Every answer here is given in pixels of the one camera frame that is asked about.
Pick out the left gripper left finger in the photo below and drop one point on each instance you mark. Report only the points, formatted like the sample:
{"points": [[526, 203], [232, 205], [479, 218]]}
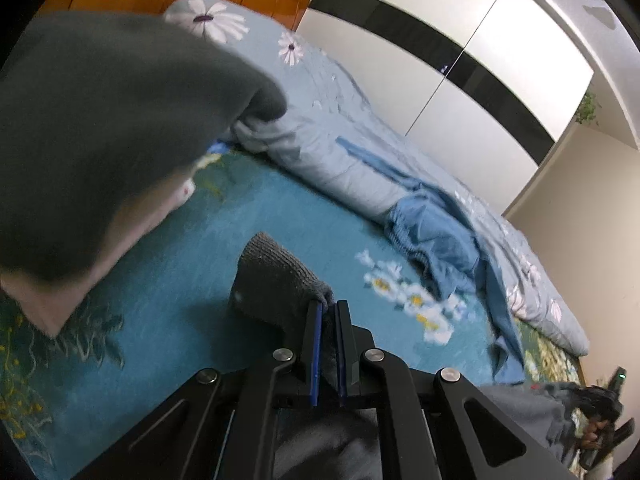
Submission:
{"points": [[220, 426]]}

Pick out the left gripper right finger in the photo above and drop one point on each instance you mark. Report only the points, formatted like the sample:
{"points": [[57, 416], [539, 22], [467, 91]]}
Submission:
{"points": [[433, 426]]}

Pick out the dark grey sweatshirt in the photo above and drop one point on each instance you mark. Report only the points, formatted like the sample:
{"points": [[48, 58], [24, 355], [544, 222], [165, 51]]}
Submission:
{"points": [[330, 405]]}

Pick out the folded grey pink clothes stack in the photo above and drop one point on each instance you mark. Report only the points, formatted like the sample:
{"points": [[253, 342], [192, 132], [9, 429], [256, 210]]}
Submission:
{"points": [[104, 117]]}

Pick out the right hand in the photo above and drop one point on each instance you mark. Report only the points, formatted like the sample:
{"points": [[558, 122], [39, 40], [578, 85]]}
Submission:
{"points": [[596, 435]]}

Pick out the blue pants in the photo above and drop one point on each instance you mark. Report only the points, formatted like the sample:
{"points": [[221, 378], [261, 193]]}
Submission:
{"points": [[430, 228]]}

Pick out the teal floral blanket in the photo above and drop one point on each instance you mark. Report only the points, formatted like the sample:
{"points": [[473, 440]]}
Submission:
{"points": [[163, 313]]}

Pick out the light blue floral duvet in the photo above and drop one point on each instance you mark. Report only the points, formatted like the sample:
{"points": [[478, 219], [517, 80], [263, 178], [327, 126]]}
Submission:
{"points": [[324, 103]]}

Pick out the white black-striped wardrobe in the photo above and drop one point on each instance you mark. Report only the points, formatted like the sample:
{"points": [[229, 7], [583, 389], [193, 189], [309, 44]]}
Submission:
{"points": [[485, 87]]}

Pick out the green potted plant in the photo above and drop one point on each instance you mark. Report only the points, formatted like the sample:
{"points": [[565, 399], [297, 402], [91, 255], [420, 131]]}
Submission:
{"points": [[586, 113]]}

